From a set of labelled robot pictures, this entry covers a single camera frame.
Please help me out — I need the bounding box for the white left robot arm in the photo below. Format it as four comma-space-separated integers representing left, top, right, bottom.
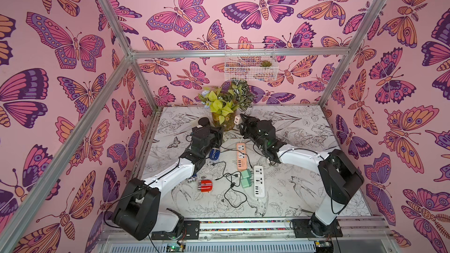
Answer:
110, 125, 223, 241

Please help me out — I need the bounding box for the white wire wall basket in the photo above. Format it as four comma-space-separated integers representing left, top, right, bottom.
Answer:
223, 47, 279, 83

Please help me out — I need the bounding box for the small plant in basket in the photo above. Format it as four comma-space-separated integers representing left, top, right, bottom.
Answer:
260, 60, 273, 67

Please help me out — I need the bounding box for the black charging cable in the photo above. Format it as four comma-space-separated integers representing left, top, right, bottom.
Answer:
210, 145, 254, 208

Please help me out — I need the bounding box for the green power adapter cube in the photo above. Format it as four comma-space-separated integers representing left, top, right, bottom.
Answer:
240, 169, 252, 189

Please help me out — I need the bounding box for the white power strip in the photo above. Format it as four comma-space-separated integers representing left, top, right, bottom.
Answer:
253, 165, 266, 198

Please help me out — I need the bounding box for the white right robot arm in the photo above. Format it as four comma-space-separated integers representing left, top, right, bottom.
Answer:
234, 114, 364, 237

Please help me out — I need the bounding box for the pink power strip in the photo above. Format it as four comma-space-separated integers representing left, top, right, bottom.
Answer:
236, 142, 248, 172

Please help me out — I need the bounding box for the small black jar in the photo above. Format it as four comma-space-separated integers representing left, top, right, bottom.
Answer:
198, 117, 210, 127

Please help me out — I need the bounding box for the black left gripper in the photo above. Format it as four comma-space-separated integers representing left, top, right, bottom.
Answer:
202, 125, 224, 159

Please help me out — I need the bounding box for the potted green artificial plant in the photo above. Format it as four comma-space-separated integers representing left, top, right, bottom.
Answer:
198, 80, 255, 131

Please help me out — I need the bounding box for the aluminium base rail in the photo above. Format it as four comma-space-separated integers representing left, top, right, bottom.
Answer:
94, 216, 401, 253

